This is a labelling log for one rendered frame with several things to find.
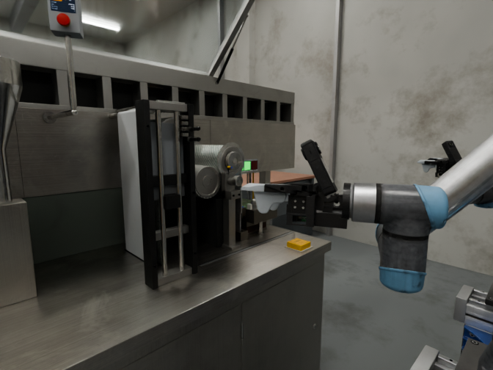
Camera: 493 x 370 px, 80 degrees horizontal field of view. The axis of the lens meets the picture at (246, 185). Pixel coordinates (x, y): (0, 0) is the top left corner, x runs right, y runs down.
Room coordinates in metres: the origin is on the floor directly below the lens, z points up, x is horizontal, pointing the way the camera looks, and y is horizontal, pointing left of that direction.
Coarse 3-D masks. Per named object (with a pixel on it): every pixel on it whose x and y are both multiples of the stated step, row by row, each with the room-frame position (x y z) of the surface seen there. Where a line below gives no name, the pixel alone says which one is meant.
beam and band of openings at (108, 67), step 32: (32, 64) 1.02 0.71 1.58; (64, 64) 1.08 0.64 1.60; (96, 64) 1.16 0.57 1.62; (128, 64) 1.25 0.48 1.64; (32, 96) 1.07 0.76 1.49; (64, 96) 1.08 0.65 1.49; (96, 96) 1.23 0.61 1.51; (128, 96) 1.32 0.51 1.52; (160, 96) 1.43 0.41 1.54; (192, 96) 1.54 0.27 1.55; (224, 96) 1.62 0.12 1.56; (256, 96) 1.79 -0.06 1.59; (288, 96) 2.01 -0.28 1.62
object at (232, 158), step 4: (232, 152) 1.17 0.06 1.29; (236, 152) 1.19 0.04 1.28; (228, 156) 1.16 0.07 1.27; (232, 156) 1.17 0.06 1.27; (236, 156) 1.19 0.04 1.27; (240, 156) 1.20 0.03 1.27; (224, 160) 1.17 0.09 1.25; (228, 160) 1.16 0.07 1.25; (232, 160) 1.17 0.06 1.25; (236, 160) 1.19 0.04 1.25; (240, 160) 1.20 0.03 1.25; (228, 164) 1.16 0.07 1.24; (232, 164) 1.17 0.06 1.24; (236, 164) 1.19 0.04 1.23; (240, 164) 1.20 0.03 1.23; (232, 168) 1.17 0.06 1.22; (236, 168) 1.19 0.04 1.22
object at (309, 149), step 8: (304, 144) 0.57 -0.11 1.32; (312, 144) 0.57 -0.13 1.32; (304, 152) 0.57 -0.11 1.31; (312, 152) 0.56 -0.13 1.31; (320, 152) 0.57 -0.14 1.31; (312, 160) 0.56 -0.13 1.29; (320, 160) 0.56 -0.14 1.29; (312, 168) 0.56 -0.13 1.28; (320, 168) 0.56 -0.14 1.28; (320, 176) 0.55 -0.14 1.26; (328, 176) 0.55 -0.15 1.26; (320, 184) 0.55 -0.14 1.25; (328, 184) 0.55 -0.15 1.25; (328, 192) 0.55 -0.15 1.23
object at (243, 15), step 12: (252, 0) 1.37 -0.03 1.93; (240, 12) 1.40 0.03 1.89; (240, 24) 1.43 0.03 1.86; (12, 36) 1.01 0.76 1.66; (228, 36) 1.46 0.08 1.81; (72, 48) 1.13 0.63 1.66; (132, 60) 1.28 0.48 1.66; (216, 60) 1.52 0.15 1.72; (228, 60) 1.52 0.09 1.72; (192, 72) 1.50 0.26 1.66
